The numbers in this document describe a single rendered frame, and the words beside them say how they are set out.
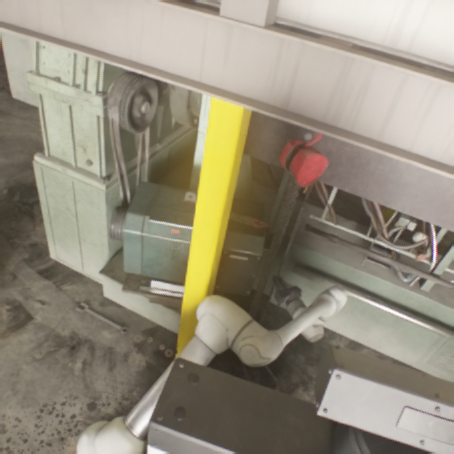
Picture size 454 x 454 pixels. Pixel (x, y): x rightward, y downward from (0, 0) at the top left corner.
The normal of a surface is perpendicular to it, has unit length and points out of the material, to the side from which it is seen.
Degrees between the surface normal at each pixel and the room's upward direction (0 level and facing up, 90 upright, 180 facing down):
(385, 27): 90
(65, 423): 0
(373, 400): 61
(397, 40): 90
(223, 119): 90
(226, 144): 90
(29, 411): 0
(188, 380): 0
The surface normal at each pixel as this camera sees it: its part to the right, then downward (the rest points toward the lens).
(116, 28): -0.41, 0.52
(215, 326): -0.28, -0.37
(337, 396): -0.16, 0.14
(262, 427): 0.16, -0.76
